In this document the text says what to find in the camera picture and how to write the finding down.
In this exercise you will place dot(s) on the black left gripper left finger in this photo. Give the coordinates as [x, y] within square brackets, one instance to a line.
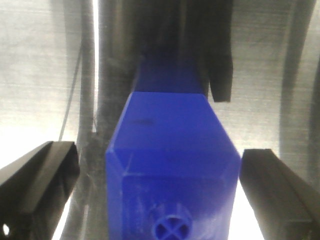
[34, 190]

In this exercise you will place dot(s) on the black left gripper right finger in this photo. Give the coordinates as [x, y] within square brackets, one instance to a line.
[285, 206]

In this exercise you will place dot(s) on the blue bottle-shaped part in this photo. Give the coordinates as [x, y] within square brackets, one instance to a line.
[171, 170]

